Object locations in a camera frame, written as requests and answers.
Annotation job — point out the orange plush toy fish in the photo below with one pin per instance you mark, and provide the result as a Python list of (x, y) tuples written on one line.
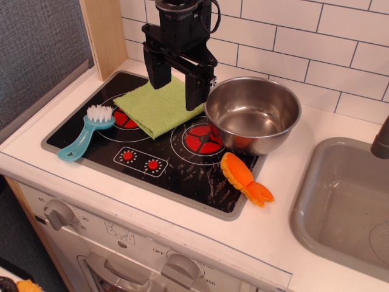
[(241, 178)]

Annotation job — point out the wooden side post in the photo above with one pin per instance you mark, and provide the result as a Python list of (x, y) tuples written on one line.
[(104, 26)]

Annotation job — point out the blue dish brush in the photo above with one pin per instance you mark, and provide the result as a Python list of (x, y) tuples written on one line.
[(98, 117)]

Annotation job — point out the grey oven door handle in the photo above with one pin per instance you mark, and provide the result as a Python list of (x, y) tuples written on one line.
[(119, 275)]

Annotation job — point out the right grey oven dial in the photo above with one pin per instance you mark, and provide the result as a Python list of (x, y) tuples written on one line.
[(181, 270)]

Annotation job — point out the right red cooktop knob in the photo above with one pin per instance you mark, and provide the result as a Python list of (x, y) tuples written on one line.
[(152, 165)]

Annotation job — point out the left grey oven dial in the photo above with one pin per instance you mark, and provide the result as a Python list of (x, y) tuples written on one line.
[(58, 214)]

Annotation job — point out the grey oven dial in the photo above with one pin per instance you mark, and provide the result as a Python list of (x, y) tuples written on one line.
[(181, 270), (58, 214)]

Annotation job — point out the stainless steel bowl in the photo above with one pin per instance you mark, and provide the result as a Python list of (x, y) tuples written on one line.
[(251, 115)]

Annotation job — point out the left red cooktop knob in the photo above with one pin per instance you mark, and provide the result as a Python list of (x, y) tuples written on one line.
[(127, 156)]

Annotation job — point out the orange black object on floor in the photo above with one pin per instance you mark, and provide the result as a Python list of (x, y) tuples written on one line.
[(9, 285)]

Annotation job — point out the grey faucet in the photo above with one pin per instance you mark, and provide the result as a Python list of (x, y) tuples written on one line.
[(380, 146)]

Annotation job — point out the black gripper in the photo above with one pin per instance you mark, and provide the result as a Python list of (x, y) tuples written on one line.
[(180, 42)]

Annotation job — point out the red cooktop knob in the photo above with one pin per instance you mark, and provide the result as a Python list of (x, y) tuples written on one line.
[(127, 156), (152, 165)]

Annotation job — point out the grey plastic sink basin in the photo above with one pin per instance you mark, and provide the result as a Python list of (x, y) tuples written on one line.
[(341, 208)]

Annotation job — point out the green folded cloth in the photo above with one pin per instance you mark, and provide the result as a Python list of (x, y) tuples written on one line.
[(157, 111)]

